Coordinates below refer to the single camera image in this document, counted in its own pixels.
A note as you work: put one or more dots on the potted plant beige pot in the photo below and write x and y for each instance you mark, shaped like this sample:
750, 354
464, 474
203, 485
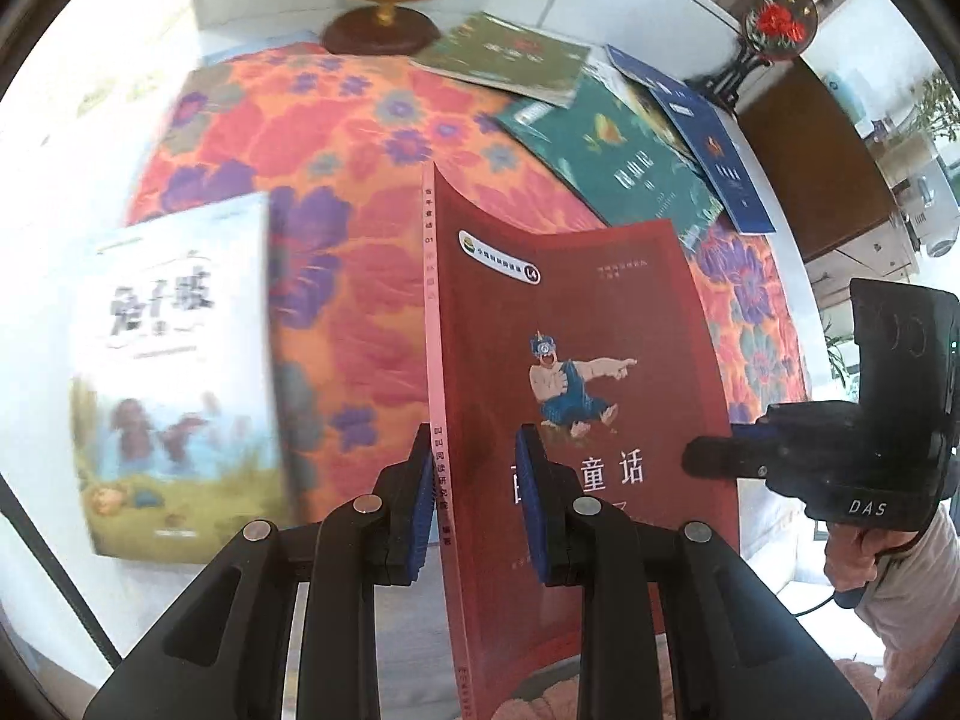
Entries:
941, 112

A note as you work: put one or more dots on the olive green butterfly book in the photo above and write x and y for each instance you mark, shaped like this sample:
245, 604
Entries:
510, 60

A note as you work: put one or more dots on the person's right forearm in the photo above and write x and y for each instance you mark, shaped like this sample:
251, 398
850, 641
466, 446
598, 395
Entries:
930, 600

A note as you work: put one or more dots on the blue book deer rider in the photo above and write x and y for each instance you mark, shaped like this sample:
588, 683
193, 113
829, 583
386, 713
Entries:
739, 180

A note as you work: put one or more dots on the red flower fan ornament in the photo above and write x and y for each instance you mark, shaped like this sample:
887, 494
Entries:
780, 19

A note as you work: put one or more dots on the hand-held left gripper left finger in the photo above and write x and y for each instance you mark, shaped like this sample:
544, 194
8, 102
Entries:
421, 525

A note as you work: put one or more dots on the dark wooden cabinet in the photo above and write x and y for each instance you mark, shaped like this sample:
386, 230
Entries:
810, 165

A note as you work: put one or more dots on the person's right hand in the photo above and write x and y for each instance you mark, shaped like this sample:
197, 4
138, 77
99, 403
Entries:
851, 559

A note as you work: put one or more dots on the dark green insect book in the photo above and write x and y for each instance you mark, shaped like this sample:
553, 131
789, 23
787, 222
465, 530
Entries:
622, 180

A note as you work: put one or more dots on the orange floral table cloth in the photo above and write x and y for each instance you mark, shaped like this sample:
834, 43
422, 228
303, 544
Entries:
337, 165

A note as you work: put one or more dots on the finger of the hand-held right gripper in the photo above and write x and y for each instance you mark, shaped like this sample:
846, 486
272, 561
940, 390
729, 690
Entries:
754, 427
727, 457

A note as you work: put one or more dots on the white storybook meadow cover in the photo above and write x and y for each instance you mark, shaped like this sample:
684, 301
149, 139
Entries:
172, 360

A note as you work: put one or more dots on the dark red fairy-tale book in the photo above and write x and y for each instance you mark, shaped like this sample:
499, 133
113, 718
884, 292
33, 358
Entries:
600, 300

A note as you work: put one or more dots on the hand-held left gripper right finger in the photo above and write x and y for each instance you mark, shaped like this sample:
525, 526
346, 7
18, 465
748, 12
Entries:
534, 510

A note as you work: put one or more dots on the green floor plant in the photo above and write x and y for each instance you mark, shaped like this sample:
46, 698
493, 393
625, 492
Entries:
840, 349

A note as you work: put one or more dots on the light blue box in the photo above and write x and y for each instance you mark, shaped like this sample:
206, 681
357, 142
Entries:
844, 94

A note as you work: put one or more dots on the white drawer cabinet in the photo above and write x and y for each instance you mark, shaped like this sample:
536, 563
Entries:
862, 262

